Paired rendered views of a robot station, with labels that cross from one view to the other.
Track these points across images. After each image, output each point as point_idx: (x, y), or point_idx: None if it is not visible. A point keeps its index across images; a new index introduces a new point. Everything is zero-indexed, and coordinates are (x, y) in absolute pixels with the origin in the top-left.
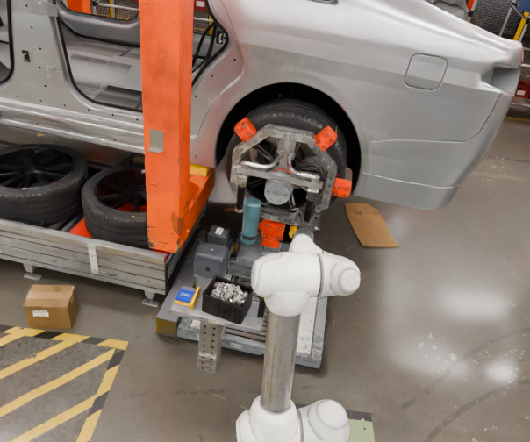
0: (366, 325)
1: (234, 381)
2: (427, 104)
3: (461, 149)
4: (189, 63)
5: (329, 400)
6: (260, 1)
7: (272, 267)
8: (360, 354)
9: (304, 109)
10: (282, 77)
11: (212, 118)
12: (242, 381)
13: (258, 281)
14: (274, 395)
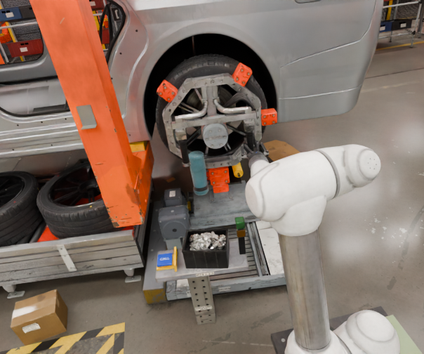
0: (322, 230)
1: (235, 322)
2: (320, 15)
3: (359, 48)
4: (95, 28)
5: (363, 311)
6: None
7: (274, 179)
8: (330, 256)
9: (212, 57)
10: (185, 32)
11: (134, 93)
12: (242, 319)
13: (264, 203)
14: (314, 331)
